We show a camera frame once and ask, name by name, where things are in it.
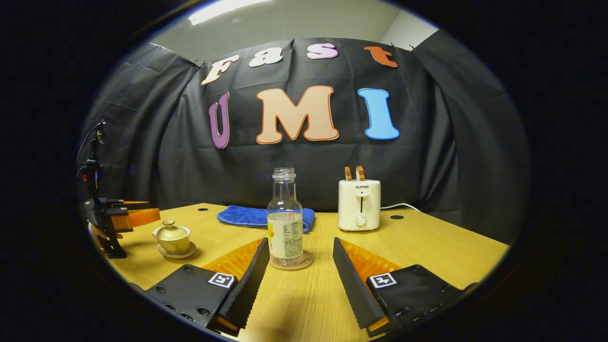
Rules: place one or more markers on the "toast bread slice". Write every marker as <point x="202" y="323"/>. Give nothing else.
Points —
<point x="348" y="174"/>
<point x="360" y="173"/>

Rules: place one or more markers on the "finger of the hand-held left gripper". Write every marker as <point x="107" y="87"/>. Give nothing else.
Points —
<point x="140" y="217"/>
<point x="130" y="205"/>

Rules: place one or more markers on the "black backdrop cloth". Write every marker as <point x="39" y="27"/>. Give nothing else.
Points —
<point x="166" y="156"/>

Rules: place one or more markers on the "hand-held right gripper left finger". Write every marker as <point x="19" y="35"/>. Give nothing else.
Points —
<point x="247" y="285"/>

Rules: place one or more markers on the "blue folded towel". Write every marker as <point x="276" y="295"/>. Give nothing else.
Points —
<point x="237" y="216"/>

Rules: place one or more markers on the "clear glass water bottle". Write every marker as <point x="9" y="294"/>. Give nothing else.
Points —
<point x="285" y="237"/>

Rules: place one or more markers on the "white toaster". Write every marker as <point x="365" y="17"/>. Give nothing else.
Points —
<point x="359" y="209"/>

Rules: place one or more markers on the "round wooden coaster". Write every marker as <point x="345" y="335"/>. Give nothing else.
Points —
<point x="306" y="262"/>

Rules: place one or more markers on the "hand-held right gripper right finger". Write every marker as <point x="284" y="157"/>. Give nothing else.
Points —
<point x="354" y="285"/>

